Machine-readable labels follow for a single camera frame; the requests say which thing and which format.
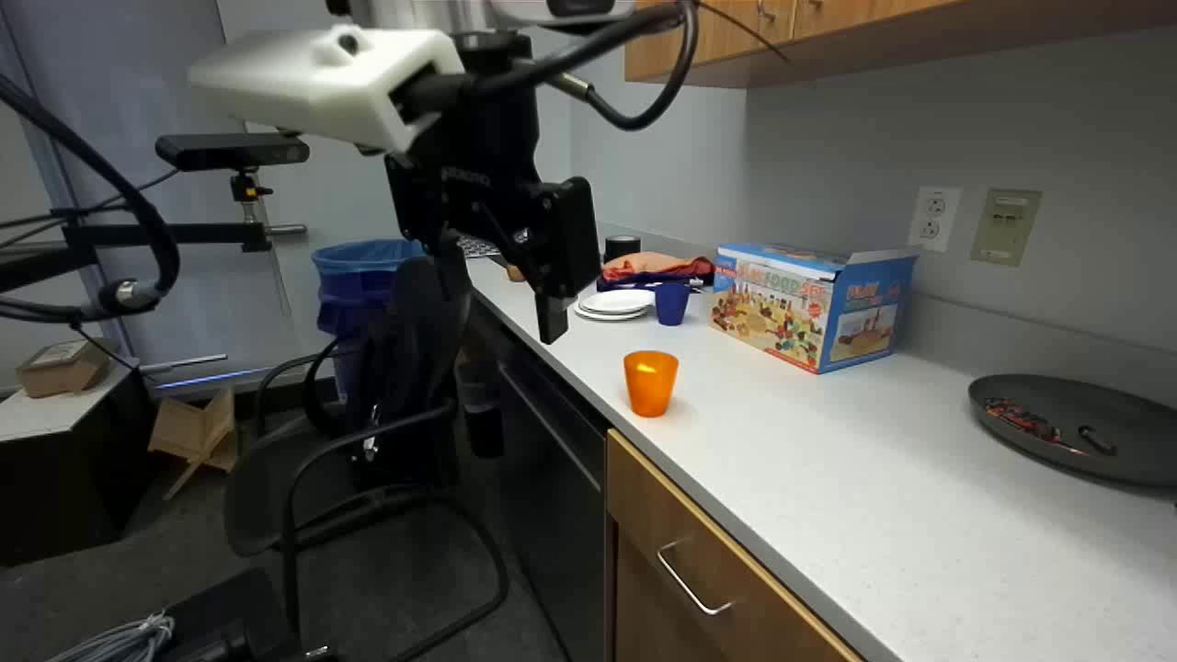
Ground small cardboard box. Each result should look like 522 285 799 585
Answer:
16 339 114 402

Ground black desk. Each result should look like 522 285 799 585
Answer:
0 363 158 570

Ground orange plastic cup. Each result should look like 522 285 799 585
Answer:
622 351 682 422

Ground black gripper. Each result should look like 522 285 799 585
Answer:
386 44 606 351

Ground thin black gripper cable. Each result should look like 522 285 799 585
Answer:
522 0 701 135

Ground silver drawer handle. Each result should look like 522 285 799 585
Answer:
651 537 738 623

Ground red cloth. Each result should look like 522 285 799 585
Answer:
596 252 716 295

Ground white plate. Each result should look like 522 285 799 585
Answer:
569 307 654 328
573 286 657 319

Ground black camera stand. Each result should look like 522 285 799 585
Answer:
0 166 309 303

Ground beige wall plate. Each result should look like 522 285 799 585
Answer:
972 184 1045 271

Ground black stereo camera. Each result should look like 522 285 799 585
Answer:
153 128 312 172

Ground colourful toy food box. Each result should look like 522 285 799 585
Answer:
711 241 918 380

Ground wooden cabinet door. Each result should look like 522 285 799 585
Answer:
609 534 738 662

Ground dark round tray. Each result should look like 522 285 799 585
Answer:
965 371 1177 492

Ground white wall outlet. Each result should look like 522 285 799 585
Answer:
906 184 969 257

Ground dark grey dishwasher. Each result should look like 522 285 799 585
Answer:
486 328 614 662

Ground blue plastic cup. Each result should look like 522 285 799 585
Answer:
651 275 695 333

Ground black office chair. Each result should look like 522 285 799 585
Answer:
223 254 515 662

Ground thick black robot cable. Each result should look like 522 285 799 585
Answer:
0 71 183 328

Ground open cardboard box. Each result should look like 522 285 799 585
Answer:
147 388 243 480

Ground wooden wall cabinet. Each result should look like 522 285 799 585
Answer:
622 0 1177 94

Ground blue lined trash bin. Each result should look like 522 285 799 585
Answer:
309 236 429 342

